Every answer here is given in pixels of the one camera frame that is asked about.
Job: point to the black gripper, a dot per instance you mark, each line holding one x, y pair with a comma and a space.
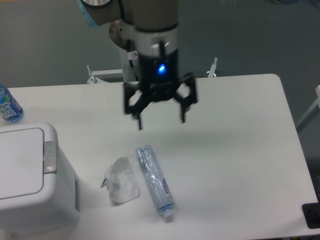
159, 81

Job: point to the grey trash can push button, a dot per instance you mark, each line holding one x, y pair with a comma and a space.
50, 157

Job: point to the white plastic trash can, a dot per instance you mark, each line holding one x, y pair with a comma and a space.
31, 201

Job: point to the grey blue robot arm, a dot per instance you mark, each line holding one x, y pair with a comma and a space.
148, 28

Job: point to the empty clear plastic bottle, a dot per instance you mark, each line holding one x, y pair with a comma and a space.
155, 181

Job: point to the crumpled white plastic wrapper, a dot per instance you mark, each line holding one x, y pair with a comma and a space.
121, 182

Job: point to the blue labelled water bottle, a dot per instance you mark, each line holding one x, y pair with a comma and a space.
10, 110

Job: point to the black clamp at table edge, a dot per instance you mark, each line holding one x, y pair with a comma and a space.
311, 213

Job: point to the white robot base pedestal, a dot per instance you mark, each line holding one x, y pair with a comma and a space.
125, 67

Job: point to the white frame at right edge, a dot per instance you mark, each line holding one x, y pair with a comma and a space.
310, 113

